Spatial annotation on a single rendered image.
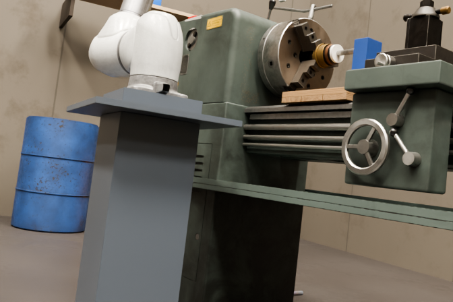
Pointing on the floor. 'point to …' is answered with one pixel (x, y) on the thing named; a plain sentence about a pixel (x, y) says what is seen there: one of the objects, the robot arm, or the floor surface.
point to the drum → (54, 175)
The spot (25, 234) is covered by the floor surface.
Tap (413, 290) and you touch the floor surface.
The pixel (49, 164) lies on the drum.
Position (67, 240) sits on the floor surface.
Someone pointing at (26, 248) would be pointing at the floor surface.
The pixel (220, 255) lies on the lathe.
